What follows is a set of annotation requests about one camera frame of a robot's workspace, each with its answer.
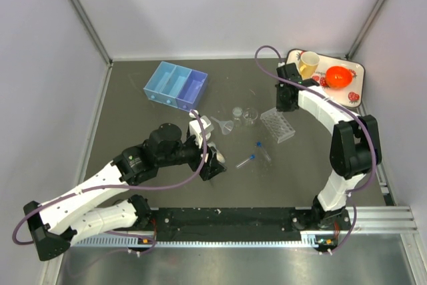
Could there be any blue-capped test tube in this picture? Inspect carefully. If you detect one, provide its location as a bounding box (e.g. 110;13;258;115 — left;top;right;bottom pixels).
236;154;256;169
256;141;272;162

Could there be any clear test tube rack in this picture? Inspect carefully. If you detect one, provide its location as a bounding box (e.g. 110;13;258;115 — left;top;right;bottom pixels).
260;107;296;144

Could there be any strawberry pattern tray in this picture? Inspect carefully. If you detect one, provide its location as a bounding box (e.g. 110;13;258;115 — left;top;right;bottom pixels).
283;48;366;110

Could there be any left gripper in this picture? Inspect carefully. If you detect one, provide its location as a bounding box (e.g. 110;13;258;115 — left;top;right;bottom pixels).
157;132;226;180

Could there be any bag of cotton balls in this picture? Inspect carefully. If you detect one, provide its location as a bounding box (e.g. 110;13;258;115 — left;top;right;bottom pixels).
208;142;226;164

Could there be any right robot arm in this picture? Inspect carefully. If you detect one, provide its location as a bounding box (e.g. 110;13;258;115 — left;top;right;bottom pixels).
276;63;382;230

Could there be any yellow mug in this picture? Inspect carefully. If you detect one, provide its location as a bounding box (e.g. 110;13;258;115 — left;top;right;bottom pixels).
298;51;320;79

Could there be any blue three-drawer organizer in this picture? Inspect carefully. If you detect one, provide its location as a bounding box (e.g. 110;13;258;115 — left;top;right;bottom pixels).
143;61;208;112

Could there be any orange bowl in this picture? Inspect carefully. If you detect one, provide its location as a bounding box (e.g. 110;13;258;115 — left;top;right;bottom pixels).
326;66;353;89

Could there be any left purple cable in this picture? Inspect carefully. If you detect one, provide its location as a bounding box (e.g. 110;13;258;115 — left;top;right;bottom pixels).
12;108;211;258

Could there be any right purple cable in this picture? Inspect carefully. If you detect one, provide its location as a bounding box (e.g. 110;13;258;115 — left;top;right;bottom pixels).
255;44;383;255

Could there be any purple cable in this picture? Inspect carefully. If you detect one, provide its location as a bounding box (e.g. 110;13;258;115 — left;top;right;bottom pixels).
12;108;211;258
255;44;383;255

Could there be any clear plastic funnel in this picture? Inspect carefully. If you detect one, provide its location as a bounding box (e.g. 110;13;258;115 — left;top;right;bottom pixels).
211;117;234;135

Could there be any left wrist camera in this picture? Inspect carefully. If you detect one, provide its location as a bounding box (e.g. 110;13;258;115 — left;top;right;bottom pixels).
189;112;214;149

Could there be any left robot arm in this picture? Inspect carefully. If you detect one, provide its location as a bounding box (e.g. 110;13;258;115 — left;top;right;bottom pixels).
23;117;226;261

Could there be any white cable duct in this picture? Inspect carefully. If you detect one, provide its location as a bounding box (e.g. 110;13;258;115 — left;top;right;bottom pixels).
74;234;336;249

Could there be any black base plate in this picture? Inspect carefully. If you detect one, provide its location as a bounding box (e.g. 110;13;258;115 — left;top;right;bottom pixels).
113;207;351;242

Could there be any clear glass beaker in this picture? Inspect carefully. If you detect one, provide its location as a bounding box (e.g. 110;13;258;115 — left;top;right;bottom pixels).
242;107;259;126

